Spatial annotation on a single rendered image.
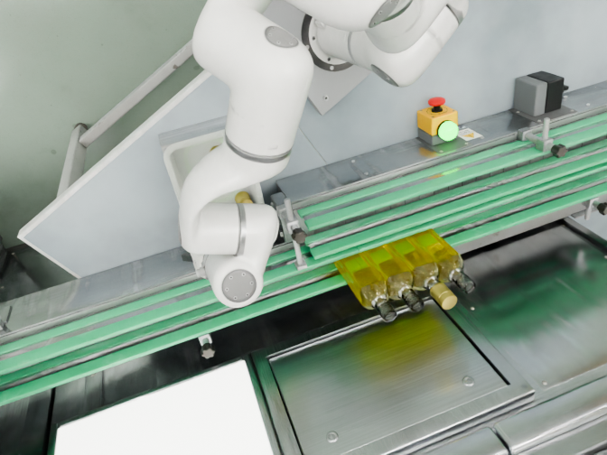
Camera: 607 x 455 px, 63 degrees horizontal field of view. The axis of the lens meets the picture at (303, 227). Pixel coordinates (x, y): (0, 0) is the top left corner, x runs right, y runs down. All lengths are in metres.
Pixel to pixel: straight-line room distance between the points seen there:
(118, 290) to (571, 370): 0.94
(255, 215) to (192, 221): 0.10
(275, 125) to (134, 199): 0.65
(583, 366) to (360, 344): 0.44
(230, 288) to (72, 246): 0.57
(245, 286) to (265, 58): 0.33
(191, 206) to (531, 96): 0.95
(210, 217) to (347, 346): 0.53
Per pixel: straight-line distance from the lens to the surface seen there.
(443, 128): 1.20
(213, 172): 0.62
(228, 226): 0.69
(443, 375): 1.05
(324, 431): 0.99
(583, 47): 1.52
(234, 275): 0.71
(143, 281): 1.14
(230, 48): 0.55
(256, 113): 0.55
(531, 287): 1.31
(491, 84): 1.37
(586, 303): 1.29
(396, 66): 0.81
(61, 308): 1.18
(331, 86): 1.11
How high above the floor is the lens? 1.79
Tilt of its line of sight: 55 degrees down
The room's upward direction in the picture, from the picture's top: 147 degrees clockwise
